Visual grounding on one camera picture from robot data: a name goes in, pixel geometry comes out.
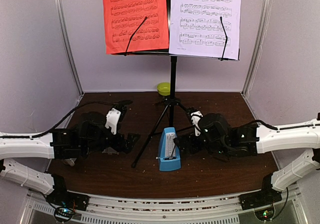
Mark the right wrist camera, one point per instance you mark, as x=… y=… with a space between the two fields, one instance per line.
x=194 y=116

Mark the black music stand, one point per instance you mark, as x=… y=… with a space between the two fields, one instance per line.
x=170 y=101

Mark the blue metronome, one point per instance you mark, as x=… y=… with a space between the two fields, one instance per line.
x=168 y=153

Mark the right aluminium corner post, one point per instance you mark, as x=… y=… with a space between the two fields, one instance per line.
x=257 y=51

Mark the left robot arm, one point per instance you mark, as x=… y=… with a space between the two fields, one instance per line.
x=95 y=132

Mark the clear metronome front cover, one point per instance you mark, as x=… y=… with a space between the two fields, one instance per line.
x=110 y=151

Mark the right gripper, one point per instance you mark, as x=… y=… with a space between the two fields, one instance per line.
x=193 y=149

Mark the white sheet music paper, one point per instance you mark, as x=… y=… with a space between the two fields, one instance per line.
x=205 y=28

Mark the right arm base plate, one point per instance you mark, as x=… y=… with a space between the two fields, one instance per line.
x=262 y=202

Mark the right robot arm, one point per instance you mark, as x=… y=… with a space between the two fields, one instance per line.
x=215 y=134

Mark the green plastic bowl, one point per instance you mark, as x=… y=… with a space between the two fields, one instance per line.
x=164 y=88

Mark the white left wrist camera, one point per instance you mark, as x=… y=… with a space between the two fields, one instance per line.
x=114 y=117

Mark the white patterned mug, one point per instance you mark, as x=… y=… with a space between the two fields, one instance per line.
x=70 y=162

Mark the aluminium corner post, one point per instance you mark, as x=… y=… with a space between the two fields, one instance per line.
x=67 y=45
x=257 y=51

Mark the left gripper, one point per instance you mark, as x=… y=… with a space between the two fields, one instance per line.
x=128 y=143

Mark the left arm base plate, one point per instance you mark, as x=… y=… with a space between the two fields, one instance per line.
x=65 y=204

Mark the left aluminium corner post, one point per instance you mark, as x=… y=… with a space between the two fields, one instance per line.
x=67 y=45

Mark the red sheet music paper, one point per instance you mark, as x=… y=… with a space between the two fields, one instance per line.
x=135 y=25

